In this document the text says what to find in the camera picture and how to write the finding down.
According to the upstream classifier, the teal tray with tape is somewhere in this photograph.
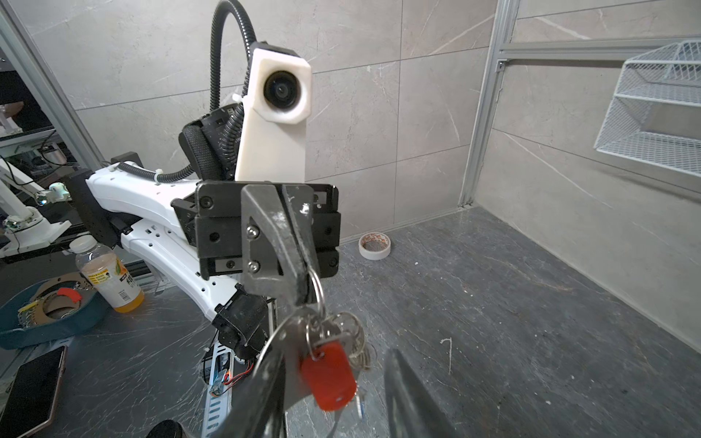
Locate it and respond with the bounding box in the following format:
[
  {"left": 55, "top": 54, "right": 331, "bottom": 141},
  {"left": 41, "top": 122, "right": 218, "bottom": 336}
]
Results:
[{"left": 1, "top": 272, "right": 111, "bottom": 350}]

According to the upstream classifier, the black capped jar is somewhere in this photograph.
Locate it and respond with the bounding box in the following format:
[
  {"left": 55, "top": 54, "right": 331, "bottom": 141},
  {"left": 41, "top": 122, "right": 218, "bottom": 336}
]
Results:
[{"left": 146, "top": 420, "right": 190, "bottom": 438}]

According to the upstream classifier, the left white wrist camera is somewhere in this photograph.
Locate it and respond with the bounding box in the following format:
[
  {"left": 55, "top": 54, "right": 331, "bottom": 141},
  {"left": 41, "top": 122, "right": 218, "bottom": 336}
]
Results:
[{"left": 235, "top": 42, "right": 312, "bottom": 183}]

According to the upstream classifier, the masking tape roll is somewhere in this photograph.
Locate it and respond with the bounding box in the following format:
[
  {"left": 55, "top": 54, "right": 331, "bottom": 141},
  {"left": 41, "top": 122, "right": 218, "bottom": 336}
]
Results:
[{"left": 358, "top": 232, "right": 392, "bottom": 261}]

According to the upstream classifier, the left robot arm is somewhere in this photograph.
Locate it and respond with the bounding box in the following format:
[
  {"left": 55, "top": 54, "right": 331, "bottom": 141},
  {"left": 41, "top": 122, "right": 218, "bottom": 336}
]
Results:
[{"left": 67, "top": 104, "right": 341, "bottom": 359}]

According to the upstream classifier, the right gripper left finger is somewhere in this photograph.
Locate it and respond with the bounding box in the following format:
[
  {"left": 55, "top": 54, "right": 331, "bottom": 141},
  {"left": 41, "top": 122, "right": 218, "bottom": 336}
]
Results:
[{"left": 214, "top": 341, "right": 288, "bottom": 437}]

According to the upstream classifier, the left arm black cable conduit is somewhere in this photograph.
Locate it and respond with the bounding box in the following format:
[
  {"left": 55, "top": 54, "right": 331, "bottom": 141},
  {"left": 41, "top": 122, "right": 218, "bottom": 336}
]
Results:
[{"left": 117, "top": 0, "right": 258, "bottom": 184}]

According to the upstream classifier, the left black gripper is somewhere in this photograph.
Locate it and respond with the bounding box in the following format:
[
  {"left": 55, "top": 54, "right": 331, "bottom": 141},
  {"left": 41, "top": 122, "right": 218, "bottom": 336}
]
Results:
[{"left": 171, "top": 181, "right": 341, "bottom": 307}]

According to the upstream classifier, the smartphone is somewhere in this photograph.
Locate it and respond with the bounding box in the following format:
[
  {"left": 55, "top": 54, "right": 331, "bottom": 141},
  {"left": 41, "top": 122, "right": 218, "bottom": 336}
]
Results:
[{"left": 1, "top": 346, "right": 68, "bottom": 438}]

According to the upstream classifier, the aluminium mounting rail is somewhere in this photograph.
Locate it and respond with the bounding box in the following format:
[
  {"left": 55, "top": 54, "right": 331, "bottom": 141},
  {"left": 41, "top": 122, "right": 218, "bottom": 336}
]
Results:
[{"left": 201, "top": 339, "right": 235, "bottom": 438}]

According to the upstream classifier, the white wire mesh basket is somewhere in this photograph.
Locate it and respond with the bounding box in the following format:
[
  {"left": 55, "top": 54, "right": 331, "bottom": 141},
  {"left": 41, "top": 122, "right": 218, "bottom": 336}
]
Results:
[{"left": 594, "top": 38, "right": 700, "bottom": 177}]

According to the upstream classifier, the juice bottle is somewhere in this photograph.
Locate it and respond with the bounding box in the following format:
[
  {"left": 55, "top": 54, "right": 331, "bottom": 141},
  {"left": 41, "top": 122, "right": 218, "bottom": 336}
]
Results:
[{"left": 69, "top": 235, "right": 144, "bottom": 313}]

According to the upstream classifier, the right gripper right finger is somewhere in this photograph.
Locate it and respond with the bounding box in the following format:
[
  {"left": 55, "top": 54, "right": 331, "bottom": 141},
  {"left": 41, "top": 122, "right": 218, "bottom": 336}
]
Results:
[{"left": 384, "top": 349, "right": 458, "bottom": 437}]

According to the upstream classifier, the red key tag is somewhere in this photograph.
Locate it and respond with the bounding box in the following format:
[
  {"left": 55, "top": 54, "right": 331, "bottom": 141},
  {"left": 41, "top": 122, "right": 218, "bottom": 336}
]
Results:
[{"left": 300, "top": 341, "right": 357, "bottom": 412}]

